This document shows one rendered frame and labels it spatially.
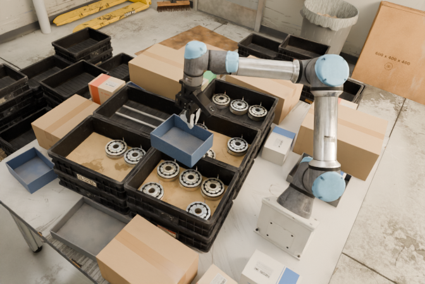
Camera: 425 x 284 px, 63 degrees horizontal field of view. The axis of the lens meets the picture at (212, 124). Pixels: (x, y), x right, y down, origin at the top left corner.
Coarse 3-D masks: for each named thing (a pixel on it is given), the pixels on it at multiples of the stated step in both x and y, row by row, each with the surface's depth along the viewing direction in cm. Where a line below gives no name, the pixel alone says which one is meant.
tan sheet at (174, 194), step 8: (152, 176) 157; (168, 184) 154; (176, 184) 154; (168, 192) 151; (176, 192) 151; (184, 192) 151; (192, 192) 152; (200, 192) 152; (224, 192) 153; (168, 200) 148; (176, 200) 148; (184, 200) 148; (192, 200) 149; (200, 200) 149; (208, 200) 149; (184, 208) 145
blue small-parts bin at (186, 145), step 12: (168, 120) 142; (180, 120) 143; (156, 132) 137; (168, 132) 144; (180, 132) 145; (192, 132) 143; (204, 132) 138; (156, 144) 136; (168, 144) 131; (180, 144) 140; (192, 144) 140; (204, 144) 133; (180, 156) 131; (192, 156) 128
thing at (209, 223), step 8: (152, 152) 154; (144, 160) 151; (208, 160) 153; (224, 168) 151; (232, 168) 150; (232, 184) 144; (136, 192) 138; (144, 192) 138; (152, 200) 136; (160, 200) 136; (224, 200) 138; (168, 208) 134; (176, 208) 133; (216, 208) 134; (184, 216) 133; (192, 216) 131; (216, 216) 133; (200, 224) 131; (208, 224) 129
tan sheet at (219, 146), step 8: (216, 136) 180; (224, 136) 180; (216, 144) 175; (224, 144) 175; (248, 144) 176; (216, 152) 171; (224, 152) 171; (224, 160) 167; (232, 160) 168; (240, 160) 168
